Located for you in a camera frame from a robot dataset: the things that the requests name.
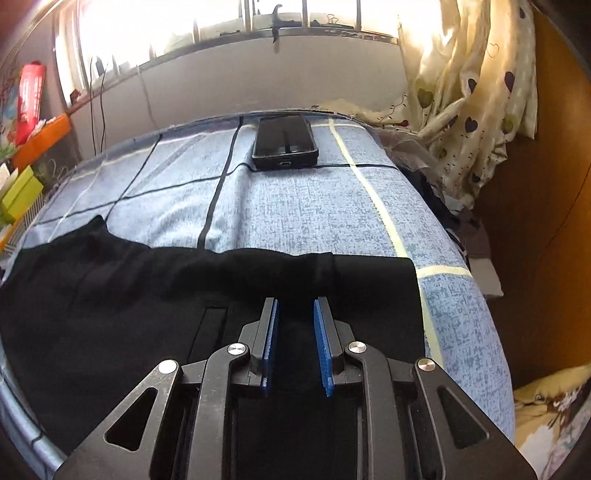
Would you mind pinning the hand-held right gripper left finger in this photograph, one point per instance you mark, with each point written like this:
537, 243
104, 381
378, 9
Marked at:
268, 344

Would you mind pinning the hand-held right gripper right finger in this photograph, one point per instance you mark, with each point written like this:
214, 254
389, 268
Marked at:
323, 346

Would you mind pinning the black pants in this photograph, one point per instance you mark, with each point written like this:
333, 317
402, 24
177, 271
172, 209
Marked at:
115, 300

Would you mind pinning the blue plaid bed sheet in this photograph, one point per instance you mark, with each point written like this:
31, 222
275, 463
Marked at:
300, 217

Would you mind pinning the black phone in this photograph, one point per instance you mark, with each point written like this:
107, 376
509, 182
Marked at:
284, 138

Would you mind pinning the floral printed pillow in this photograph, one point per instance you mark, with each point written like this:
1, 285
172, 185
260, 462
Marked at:
545, 415

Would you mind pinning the brown wooden board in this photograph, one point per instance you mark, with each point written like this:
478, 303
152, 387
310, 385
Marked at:
545, 207

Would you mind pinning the green box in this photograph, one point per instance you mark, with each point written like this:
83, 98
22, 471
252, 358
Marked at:
21, 191

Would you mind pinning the cream heart print curtain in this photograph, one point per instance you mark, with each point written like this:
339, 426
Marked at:
485, 92

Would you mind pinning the orange box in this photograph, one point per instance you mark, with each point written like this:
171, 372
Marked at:
39, 141

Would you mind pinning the black hook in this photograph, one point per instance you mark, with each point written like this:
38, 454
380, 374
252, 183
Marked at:
277, 27

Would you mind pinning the black charger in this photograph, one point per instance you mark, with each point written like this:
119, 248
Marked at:
99, 65

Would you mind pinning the barred window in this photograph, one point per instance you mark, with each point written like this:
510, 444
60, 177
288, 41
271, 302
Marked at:
184, 18

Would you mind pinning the red paper bag with print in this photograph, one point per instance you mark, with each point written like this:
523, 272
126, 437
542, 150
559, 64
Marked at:
30, 101

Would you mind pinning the cartoon printed box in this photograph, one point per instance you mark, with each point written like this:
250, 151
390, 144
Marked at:
8, 110

